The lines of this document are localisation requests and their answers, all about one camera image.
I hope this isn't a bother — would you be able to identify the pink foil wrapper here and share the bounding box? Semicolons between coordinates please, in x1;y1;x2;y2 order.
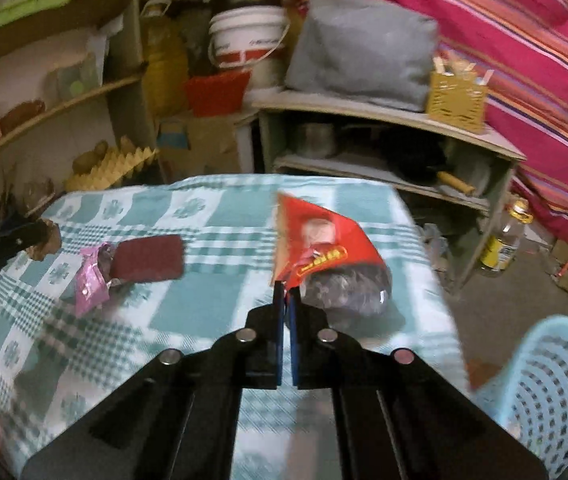
74;243;116;318

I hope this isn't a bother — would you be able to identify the light blue plastic basket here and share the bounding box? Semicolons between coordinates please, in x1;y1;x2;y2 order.
474;315;568;479

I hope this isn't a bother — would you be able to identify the white plastic bucket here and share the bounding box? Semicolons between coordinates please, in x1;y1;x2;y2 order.
208;6;290;70

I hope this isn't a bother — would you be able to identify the wooden handled pan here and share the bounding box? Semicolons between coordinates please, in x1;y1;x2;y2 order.
437;171;476;196

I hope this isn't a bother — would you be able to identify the red silver chip bag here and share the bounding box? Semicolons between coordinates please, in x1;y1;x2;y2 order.
272;193;392;318

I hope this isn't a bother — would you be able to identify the yellow egg tray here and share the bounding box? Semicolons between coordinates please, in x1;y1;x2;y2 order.
63;148;159;193

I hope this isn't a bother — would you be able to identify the dark red scouring pad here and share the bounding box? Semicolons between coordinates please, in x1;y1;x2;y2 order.
110;235;184;283

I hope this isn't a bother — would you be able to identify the yellow utensil holder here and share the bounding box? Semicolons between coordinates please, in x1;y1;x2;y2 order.
426;55;494;134

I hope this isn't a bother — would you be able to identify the oil bottle on floor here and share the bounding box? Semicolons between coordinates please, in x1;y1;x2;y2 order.
479;195;534;274

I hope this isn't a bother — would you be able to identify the yellow oil jug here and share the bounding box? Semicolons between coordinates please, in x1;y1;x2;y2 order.
139;0;188;118

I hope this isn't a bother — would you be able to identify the cardboard box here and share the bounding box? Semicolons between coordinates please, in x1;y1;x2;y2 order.
156;110;258;182

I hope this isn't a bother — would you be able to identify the red plastic basket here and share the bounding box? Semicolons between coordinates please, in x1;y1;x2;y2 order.
185;70;251;117

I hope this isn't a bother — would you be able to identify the wooden low cabinet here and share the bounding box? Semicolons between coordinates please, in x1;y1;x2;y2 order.
251;90;526;292

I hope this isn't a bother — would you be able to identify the grey fabric cover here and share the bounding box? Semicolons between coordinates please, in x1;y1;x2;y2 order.
285;0;439;113

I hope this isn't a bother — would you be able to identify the green checkered tablecloth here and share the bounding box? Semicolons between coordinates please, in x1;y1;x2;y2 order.
0;174;468;474

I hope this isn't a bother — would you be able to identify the striped magenta cloth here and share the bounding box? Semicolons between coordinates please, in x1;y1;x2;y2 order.
283;0;568;246

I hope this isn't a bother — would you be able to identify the wooden wall shelf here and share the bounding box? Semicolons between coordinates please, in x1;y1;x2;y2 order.
0;0;158;201

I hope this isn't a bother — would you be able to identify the clear storage container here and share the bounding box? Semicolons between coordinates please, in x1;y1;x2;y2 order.
43;53;101;106

